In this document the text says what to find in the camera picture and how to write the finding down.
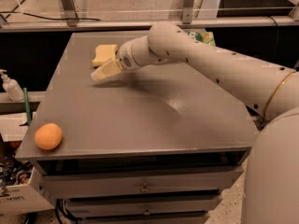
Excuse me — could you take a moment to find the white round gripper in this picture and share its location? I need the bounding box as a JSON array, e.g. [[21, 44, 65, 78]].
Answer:
[[91, 41, 139, 81]]

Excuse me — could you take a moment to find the yellow sponge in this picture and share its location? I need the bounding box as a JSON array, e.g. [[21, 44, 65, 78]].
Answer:
[[93, 44, 118, 67]]

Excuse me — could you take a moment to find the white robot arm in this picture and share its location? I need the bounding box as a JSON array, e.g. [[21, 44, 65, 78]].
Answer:
[[92, 21, 299, 224]]

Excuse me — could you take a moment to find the green stick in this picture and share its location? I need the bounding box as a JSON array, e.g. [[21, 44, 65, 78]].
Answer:
[[23, 88, 32, 127]]

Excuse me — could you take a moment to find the orange fruit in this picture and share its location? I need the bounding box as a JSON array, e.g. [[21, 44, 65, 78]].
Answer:
[[35, 123, 63, 150]]

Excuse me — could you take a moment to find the grey drawer cabinet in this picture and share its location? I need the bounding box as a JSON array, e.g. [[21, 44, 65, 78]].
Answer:
[[17, 32, 257, 224]]

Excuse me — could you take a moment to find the white pump bottle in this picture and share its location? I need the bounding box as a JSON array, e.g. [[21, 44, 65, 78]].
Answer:
[[0, 69, 24, 102]]

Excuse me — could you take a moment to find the green snack bag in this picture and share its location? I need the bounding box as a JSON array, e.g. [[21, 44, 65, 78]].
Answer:
[[188, 31, 216, 46]]

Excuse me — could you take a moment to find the white cardboard box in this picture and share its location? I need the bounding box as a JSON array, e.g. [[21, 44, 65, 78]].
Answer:
[[0, 168, 55, 216]]

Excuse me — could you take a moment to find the black cable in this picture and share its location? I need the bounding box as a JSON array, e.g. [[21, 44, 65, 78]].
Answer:
[[0, 11, 102, 22]]

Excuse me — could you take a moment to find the metal window frame rail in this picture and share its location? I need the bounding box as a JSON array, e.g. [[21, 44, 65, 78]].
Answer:
[[0, 16, 299, 33]]

